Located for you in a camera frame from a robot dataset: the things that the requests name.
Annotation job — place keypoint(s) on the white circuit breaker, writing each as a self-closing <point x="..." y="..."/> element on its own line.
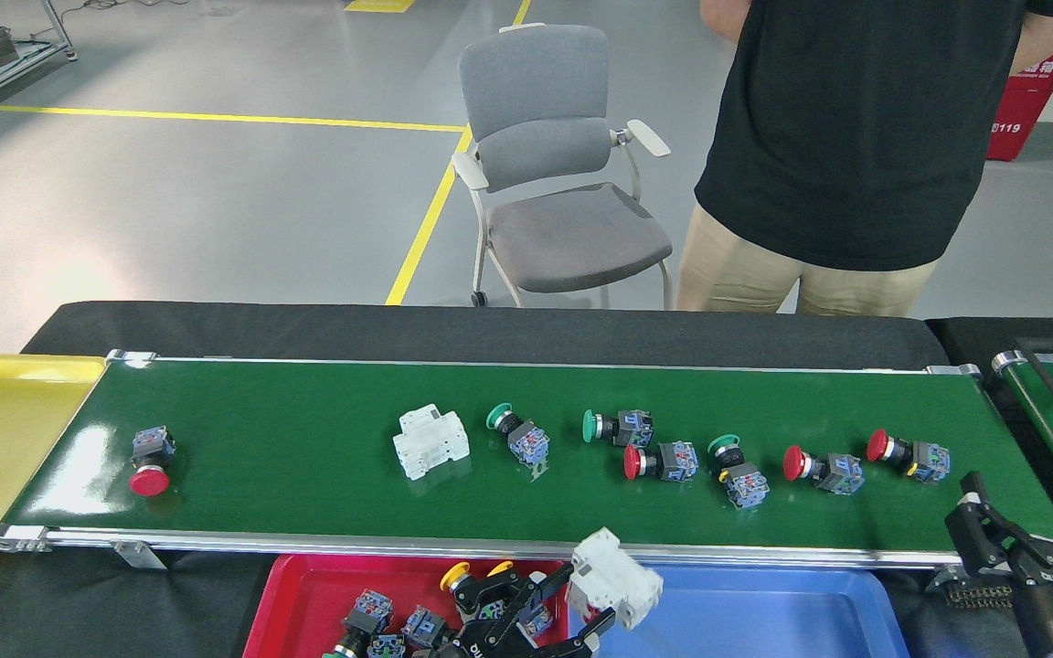
<point x="430" y="443"/>
<point x="618" y="576"/>

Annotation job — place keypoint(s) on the blue plastic tray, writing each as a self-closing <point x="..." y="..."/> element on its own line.
<point x="764" y="621"/>

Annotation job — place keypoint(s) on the red plastic tray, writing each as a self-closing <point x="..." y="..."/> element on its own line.
<point x="307" y="594"/>

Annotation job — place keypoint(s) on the red fire equipment cabinet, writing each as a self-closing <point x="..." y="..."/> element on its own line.
<point x="1029" y="119"/>

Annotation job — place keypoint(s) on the person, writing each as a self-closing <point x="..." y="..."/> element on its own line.
<point x="856" y="137"/>

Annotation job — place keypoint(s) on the grey office chair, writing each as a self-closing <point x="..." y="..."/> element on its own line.
<point x="536" y="82"/>

